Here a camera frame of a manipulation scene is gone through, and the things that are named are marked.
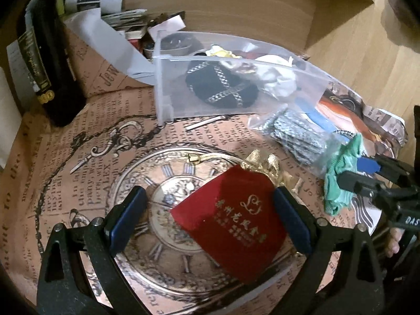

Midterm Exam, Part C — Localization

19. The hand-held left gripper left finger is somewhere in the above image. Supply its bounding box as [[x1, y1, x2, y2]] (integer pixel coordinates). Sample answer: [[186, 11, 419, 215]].
[[37, 185, 148, 315]]

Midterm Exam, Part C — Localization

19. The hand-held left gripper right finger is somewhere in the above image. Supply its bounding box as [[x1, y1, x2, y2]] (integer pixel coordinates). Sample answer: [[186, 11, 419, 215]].
[[272, 185, 384, 315]]

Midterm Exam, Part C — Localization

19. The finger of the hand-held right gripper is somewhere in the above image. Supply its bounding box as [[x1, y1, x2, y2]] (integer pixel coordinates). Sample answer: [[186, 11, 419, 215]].
[[337, 170, 396, 208], [356, 156, 420, 184]]

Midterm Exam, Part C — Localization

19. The green scrunchie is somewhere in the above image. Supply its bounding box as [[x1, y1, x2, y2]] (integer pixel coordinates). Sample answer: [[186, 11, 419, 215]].
[[323, 134, 365, 217]]

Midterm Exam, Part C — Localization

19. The red velvet pouch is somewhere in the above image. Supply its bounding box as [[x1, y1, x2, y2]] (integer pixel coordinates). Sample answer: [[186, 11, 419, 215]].
[[170, 165, 287, 284]]

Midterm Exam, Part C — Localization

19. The person's right hand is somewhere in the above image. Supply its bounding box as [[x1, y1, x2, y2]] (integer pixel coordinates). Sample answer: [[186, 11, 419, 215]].
[[384, 228, 403, 258]]

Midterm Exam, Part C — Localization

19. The clock-print paper sheet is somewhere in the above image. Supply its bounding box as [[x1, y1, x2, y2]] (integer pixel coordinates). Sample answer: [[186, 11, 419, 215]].
[[0, 85, 389, 315]]

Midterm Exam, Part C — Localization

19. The orange printed magazine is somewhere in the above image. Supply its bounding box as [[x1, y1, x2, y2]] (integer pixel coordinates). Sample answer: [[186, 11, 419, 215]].
[[315, 79, 408, 159]]

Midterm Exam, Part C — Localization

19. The gold organza bag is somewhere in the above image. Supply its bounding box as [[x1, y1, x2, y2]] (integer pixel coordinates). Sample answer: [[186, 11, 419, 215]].
[[241, 149, 303, 191]]

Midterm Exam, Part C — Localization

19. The silver hair pin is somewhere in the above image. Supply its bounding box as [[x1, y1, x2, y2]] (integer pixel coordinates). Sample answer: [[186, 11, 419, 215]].
[[184, 115, 231, 131]]

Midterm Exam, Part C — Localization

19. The white crumpled cloth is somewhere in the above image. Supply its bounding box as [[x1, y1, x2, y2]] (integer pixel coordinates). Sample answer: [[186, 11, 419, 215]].
[[255, 55, 298, 98]]

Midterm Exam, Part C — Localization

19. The large clear plastic bag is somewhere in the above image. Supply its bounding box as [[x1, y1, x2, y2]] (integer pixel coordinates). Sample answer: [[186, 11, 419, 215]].
[[154, 30, 339, 126]]

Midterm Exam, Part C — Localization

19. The newspaper-print cardboard box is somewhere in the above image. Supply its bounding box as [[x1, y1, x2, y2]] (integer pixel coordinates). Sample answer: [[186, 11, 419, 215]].
[[64, 10, 159, 99]]

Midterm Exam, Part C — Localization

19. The white paper sheet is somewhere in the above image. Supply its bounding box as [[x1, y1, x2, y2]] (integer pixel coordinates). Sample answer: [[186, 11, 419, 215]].
[[0, 39, 24, 169]]

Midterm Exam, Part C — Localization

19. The dark wine bottle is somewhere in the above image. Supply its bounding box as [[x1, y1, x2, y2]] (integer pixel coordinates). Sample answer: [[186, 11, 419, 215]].
[[16, 0, 86, 128]]

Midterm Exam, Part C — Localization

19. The round metal tin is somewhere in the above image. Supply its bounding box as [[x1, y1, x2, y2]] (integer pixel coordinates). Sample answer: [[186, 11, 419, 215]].
[[143, 33, 195, 58]]

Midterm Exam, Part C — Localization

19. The yellow and white cloth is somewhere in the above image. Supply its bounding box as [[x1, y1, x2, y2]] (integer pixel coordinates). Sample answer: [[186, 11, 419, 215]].
[[206, 44, 243, 60]]

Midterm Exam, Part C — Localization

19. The stack of cards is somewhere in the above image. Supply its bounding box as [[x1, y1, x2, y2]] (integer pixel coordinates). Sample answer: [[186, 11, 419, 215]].
[[101, 9, 149, 40]]

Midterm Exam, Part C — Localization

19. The wooden cabinet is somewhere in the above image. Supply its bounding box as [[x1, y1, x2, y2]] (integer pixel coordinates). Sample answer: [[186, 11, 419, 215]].
[[43, 0, 375, 58]]

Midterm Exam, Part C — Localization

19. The rolled printed paper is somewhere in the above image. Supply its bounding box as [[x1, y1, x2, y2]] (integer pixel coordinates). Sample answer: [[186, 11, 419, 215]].
[[55, 0, 126, 16]]

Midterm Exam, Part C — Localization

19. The small bag of silver chains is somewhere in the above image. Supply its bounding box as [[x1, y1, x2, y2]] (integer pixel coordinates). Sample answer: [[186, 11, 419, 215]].
[[248, 104, 346, 175]]

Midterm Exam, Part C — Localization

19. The black chain-trimmed pouch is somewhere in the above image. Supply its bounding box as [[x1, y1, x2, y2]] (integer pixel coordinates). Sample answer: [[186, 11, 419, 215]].
[[185, 62, 260, 109]]

